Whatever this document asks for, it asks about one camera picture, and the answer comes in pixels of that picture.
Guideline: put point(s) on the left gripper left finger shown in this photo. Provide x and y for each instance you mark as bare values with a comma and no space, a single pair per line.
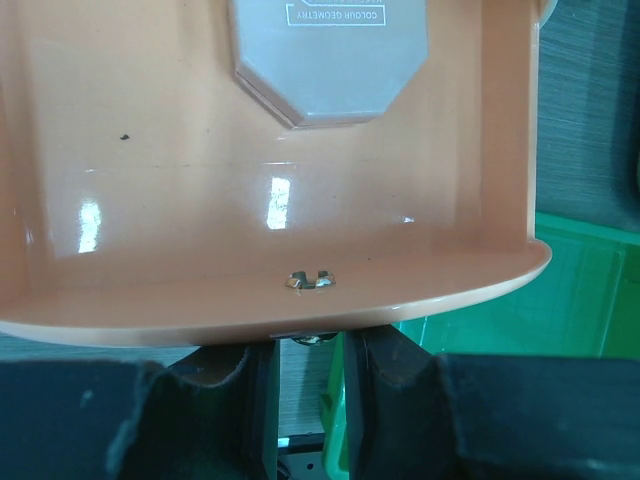
211,415

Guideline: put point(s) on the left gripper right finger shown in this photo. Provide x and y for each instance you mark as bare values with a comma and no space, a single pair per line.
414,415

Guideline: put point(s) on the green plastic tray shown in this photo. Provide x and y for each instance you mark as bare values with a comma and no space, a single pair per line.
584,305

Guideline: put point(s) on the cream round drawer cabinet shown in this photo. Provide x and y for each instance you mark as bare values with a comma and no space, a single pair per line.
147,199

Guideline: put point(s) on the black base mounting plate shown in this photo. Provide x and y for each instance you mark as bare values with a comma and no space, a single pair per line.
300,457

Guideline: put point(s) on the grey octagonal compact box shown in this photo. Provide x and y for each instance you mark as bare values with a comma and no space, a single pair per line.
318,64

